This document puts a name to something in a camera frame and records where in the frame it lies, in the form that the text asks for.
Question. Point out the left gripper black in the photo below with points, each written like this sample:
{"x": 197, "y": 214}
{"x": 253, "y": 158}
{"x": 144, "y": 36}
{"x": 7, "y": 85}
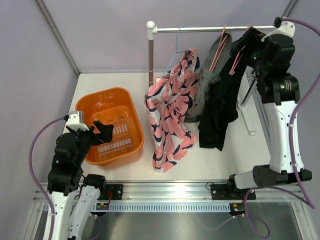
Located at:
{"x": 105, "y": 131}

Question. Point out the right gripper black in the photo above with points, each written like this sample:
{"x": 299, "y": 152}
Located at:
{"x": 251, "y": 39}

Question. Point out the pink hanger of black shorts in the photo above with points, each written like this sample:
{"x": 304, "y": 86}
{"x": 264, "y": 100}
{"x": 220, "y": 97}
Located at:
{"x": 236, "y": 61}

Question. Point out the pink hanger of grey shorts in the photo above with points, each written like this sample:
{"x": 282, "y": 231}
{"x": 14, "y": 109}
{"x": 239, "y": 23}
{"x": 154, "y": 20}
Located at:
{"x": 221, "y": 55}

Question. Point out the grey shorts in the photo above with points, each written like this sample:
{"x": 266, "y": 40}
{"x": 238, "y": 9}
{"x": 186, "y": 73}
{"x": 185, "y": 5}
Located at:
{"x": 206, "y": 79}

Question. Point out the black shorts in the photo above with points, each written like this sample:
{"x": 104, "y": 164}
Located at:
{"x": 221, "y": 107}

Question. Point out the pink navy patterned shorts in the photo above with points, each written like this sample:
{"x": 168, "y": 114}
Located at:
{"x": 167, "y": 102}

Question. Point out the blue wire hanger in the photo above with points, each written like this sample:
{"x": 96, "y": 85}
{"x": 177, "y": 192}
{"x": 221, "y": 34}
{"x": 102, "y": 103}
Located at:
{"x": 177, "y": 51}

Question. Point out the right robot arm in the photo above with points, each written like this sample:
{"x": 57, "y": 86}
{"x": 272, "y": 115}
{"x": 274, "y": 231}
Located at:
{"x": 269, "y": 56}

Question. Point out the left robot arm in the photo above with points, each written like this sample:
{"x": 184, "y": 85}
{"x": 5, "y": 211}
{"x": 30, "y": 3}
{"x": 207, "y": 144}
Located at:
{"x": 66, "y": 220}

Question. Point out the silver clothes rack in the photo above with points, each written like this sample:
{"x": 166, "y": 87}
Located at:
{"x": 251, "y": 110}

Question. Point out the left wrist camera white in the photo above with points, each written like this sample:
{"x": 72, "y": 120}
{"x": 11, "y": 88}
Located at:
{"x": 76, "y": 121}

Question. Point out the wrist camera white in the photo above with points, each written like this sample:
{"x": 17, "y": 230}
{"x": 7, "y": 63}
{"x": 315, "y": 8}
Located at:
{"x": 76, "y": 121}
{"x": 281, "y": 27}

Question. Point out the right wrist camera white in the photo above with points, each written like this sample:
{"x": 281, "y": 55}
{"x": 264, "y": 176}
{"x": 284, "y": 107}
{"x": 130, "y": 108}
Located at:
{"x": 281, "y": 27}

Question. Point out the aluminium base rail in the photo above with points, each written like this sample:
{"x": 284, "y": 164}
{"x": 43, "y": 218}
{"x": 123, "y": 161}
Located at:
{"x": 186, "y": 192}

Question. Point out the white slotted cable duct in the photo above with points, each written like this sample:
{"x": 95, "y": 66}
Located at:
{"x": 162, "y": 207}

